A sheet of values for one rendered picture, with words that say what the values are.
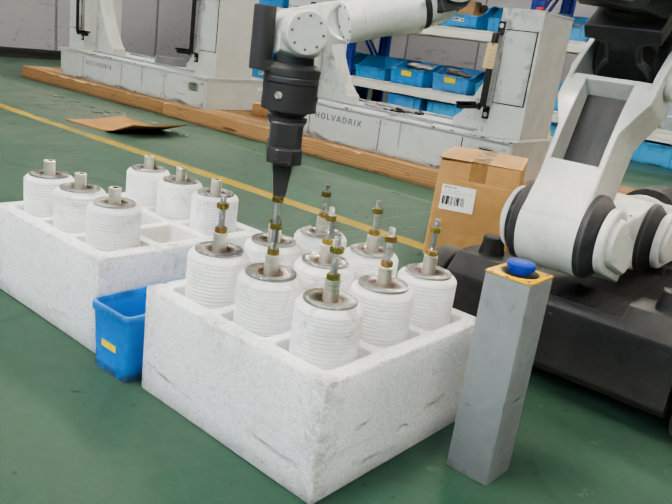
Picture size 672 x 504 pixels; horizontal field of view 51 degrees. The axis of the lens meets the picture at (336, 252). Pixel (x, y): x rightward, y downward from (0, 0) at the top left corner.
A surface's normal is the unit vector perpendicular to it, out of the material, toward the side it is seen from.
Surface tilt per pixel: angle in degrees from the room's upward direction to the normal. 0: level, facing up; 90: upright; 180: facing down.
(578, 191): 54
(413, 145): 90
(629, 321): 45
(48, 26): 90
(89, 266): 90
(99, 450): 0
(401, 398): 90
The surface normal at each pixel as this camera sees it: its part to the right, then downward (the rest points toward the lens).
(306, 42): 0.32, 0.32
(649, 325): -0.36, -0.56
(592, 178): -0.54, -0.24
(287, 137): 0.11, 0.30
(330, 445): 0.74, 0.29
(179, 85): -0.64, 0.14
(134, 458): 0.13, -0.95
